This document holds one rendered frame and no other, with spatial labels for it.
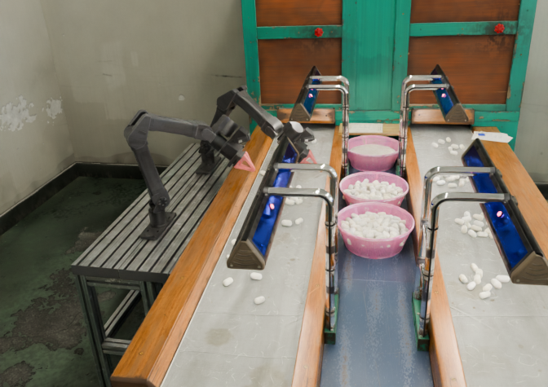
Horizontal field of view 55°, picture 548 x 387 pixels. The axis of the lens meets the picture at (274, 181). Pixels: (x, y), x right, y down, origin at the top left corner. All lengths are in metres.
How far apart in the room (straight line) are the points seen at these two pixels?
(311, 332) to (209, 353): 0.26
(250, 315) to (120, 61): 2.83
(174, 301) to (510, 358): 0.86
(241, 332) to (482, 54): 1.86
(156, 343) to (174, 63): 2.70
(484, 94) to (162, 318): 1.95
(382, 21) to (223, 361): 1.84
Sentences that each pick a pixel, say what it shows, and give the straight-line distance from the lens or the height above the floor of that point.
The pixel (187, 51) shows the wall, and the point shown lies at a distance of 3.78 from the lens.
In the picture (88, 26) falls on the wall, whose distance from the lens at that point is 4.08.
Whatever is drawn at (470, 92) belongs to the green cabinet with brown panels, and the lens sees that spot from 2.80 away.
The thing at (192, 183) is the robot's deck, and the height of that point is 0.67.
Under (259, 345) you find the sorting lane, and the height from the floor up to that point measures 0.74.
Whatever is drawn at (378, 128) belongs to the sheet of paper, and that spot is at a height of 0.78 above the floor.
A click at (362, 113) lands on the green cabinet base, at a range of 2.77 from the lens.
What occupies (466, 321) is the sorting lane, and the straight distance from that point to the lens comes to 1.50.
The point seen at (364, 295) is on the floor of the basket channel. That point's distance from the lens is 1.65.
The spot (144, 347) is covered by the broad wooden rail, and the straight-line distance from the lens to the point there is 1.40.
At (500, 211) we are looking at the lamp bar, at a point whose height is 1.08.
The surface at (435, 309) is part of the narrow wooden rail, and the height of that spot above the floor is 0.76.
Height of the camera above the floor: 1.66
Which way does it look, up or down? 25 degrees down
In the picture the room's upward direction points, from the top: 3 degrees counter-clockwise
